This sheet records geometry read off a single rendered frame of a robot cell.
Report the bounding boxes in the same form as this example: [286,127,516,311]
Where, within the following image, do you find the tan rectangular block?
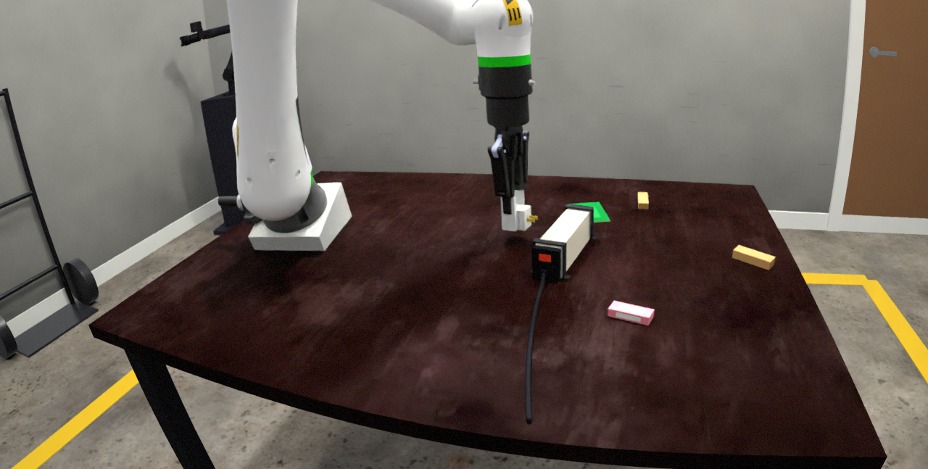
[732,245,775,270]

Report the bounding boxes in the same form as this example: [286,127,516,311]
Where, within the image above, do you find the white charger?
[516,204,538,231]

